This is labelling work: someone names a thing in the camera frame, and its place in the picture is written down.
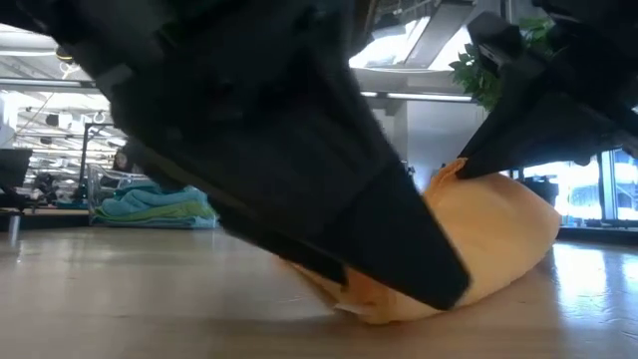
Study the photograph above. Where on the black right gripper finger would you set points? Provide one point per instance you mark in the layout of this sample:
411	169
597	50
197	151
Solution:
538	134

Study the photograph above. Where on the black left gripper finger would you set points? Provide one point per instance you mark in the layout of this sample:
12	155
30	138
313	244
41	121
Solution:
279	242
359	199

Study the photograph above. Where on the orange microfiber towel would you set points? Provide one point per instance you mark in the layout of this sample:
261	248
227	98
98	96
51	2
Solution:
498	224

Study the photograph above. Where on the green microfiber towel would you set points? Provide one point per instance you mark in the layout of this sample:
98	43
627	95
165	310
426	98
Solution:
159	213

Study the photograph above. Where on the pale blue microfiber towel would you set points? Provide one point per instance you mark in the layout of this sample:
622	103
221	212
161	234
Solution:
149	224

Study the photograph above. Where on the light blue microfiber towel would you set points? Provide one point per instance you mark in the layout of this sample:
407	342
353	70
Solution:
149	199

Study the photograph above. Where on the green plant in black pot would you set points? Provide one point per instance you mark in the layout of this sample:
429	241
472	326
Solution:
473	75

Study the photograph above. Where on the long ceiling light bar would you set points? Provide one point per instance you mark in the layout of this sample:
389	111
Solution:
428	96

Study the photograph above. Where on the black ceiling device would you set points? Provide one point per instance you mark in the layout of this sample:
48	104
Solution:
64	54

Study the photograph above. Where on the clear plastic bin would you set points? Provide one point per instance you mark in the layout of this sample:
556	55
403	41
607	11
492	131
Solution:
99	179

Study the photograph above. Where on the black desk monitor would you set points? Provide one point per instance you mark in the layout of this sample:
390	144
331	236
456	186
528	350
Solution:
15	167

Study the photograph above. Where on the black gantry frame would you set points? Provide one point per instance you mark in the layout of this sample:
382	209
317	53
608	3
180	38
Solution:
84	159

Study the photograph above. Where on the black aluminium table frame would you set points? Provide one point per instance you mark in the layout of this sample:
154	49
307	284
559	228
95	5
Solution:
50	222

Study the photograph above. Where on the silver metal post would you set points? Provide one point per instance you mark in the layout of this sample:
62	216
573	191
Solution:
14	229

